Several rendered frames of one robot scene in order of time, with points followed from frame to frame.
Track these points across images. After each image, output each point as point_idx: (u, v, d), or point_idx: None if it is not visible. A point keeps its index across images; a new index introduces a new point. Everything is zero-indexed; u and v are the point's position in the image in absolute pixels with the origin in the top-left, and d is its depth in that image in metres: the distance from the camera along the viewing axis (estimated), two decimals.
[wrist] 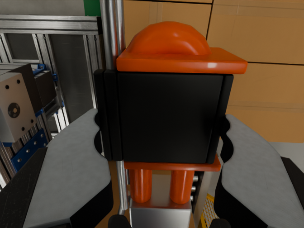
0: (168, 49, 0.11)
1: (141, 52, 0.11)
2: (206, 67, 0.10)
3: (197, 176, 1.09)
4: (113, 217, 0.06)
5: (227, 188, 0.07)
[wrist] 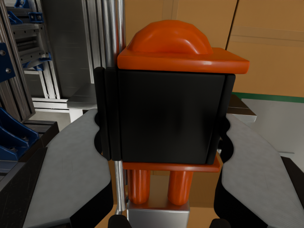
0: (169, 48, 0.11)
1: (142, 50, 0.11)
2: (208, 66, 0.10)
3: (220, 149, 0.84)
4: (113, 217, 0.06)
5: (227, 188, 0.07)
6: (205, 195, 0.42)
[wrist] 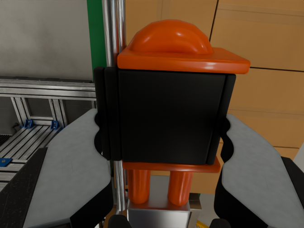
0: (169, 48, 0.11)
1: (142, 49, 0.11)
2: (208, 66, 0.10)
3: None
4: (113, 217, 0.06)
5: (227, 188, 0.07)
6: None
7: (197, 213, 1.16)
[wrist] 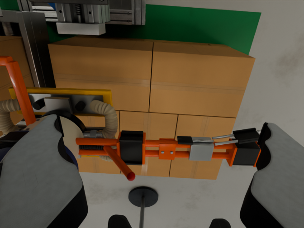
0: None
1: None
2: (257, 161, 0.56)
3: None
4: (113, 217, 0.06)
5: (256, 196, 0.06)
6: None
7: None
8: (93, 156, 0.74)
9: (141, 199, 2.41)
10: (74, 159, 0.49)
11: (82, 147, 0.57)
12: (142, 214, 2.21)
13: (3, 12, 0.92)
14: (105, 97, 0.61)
